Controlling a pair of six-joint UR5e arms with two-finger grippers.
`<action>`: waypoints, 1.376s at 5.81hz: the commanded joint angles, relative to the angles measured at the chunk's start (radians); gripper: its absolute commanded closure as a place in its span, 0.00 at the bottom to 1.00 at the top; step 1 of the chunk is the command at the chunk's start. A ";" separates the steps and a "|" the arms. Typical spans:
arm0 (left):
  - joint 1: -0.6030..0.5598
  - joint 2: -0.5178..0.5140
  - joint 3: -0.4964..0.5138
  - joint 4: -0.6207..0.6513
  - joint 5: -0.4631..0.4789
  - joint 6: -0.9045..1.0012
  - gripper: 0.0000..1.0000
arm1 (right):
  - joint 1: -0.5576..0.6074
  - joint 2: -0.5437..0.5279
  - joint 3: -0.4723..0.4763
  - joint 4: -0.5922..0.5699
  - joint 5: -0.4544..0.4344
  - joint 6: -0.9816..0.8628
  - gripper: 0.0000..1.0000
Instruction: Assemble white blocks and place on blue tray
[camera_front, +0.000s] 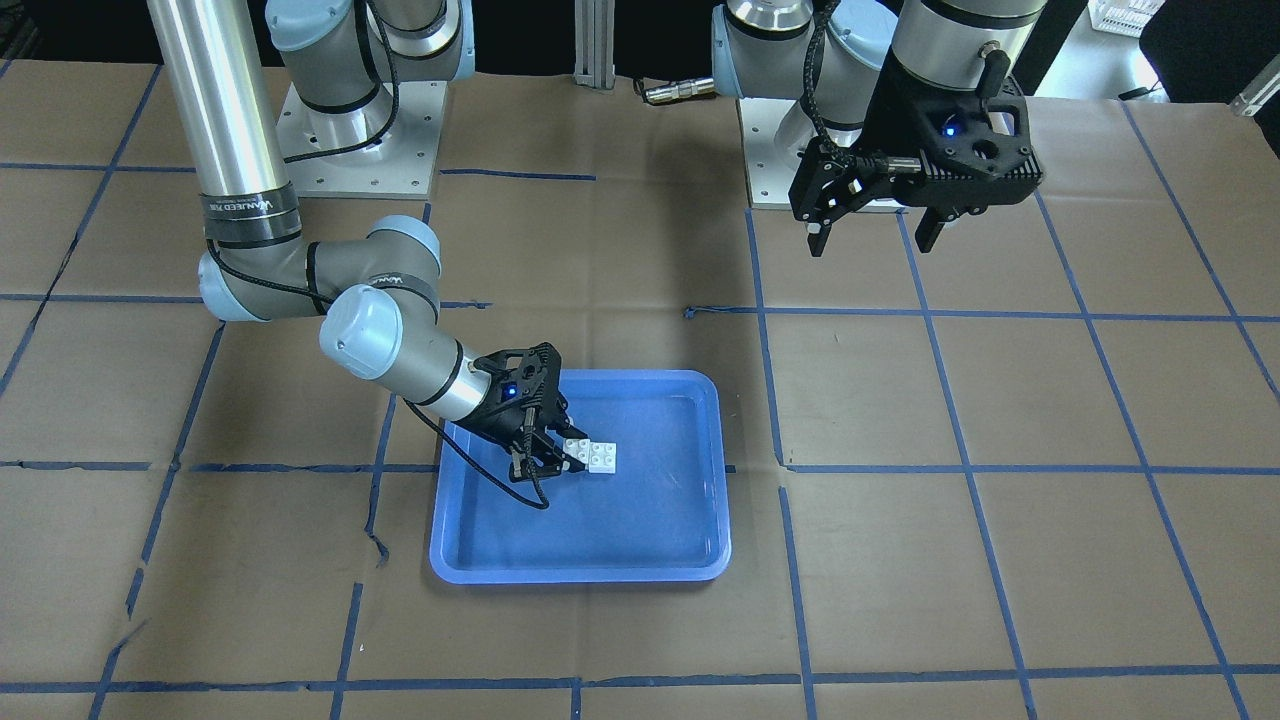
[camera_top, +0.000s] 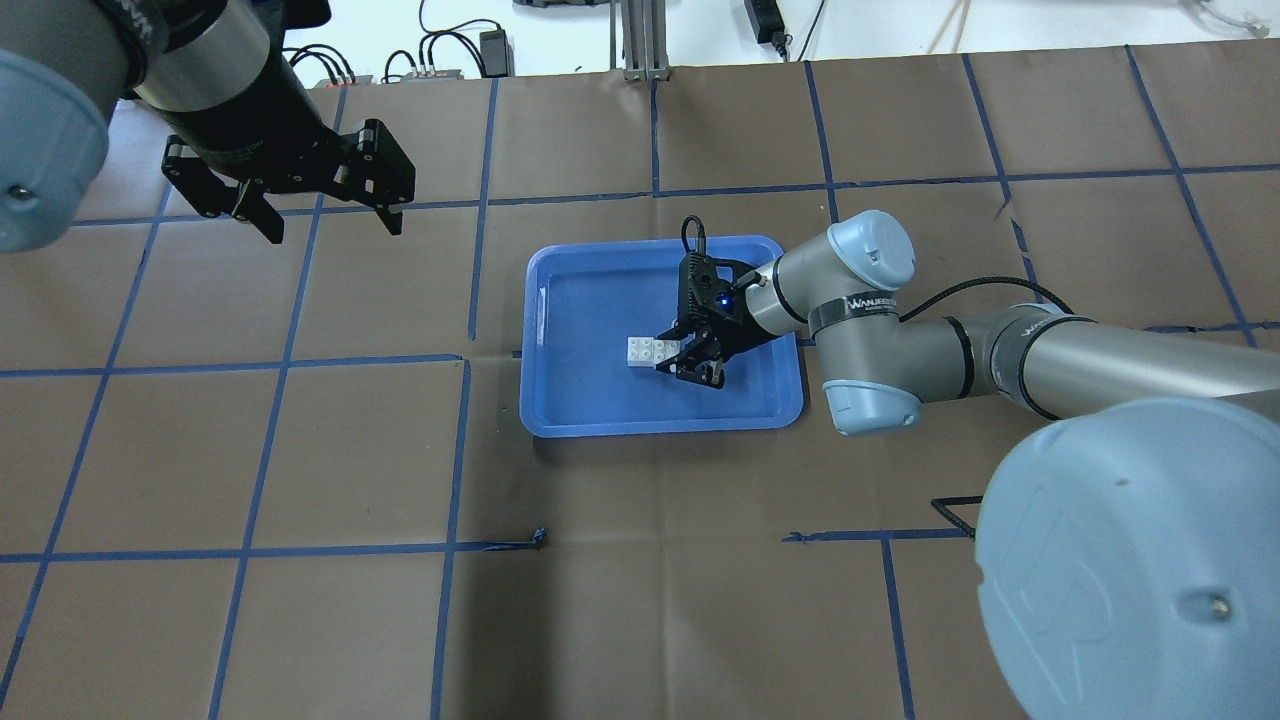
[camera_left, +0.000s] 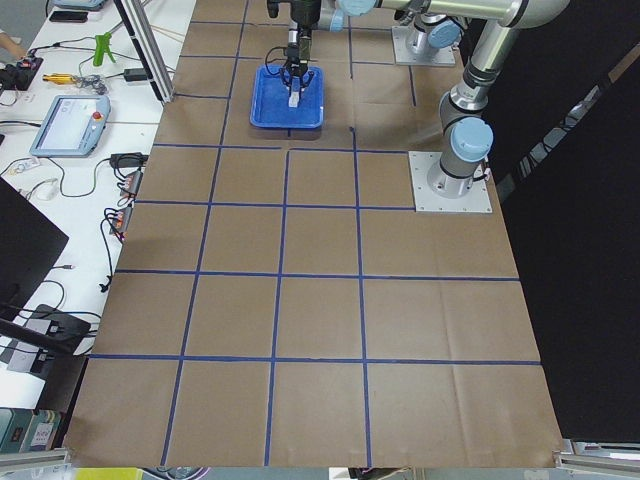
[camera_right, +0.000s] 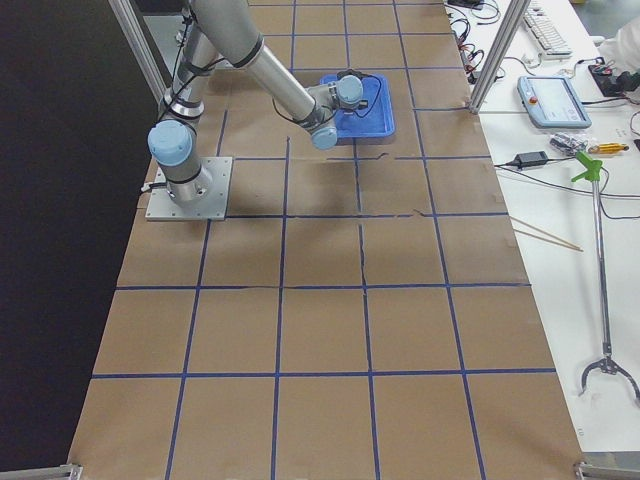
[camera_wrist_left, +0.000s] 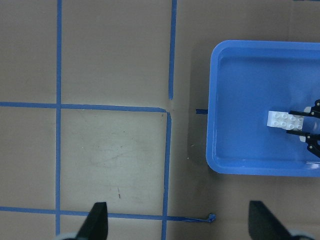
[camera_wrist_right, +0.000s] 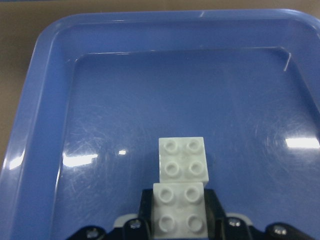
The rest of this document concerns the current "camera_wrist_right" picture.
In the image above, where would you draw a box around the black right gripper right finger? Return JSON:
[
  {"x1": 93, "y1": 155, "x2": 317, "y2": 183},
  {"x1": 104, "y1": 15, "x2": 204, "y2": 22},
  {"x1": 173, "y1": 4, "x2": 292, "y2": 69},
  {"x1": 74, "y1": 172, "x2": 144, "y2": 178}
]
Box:
[{"x1": 204, "y1": 188, "x2": 226, "y2": 240}]

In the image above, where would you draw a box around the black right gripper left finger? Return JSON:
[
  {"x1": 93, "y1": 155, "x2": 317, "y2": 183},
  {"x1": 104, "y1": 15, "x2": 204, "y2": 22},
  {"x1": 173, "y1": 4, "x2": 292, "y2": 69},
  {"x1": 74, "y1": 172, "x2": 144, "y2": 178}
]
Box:
[{"x1": 138, "y1": 188, "x2": 154, "y2": 240}]

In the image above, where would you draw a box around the white block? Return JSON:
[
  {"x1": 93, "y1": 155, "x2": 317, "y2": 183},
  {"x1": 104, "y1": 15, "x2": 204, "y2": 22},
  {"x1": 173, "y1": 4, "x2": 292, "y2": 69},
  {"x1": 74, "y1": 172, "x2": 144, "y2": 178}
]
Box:
[
  {"x1": 151, "y1": 182, "x2": 208, "y2": 240},
  {"x1": 158, "y1": 136, "x2": 209, "y2": 186}
]

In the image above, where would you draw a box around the blue plastic tray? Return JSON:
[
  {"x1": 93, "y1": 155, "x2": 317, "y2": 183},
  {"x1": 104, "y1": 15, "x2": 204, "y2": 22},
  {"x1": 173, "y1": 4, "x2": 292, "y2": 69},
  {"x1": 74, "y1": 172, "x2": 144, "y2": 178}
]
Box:
[{"x1": 0, "y1": 9, "x2": 320, "y2": 240}]

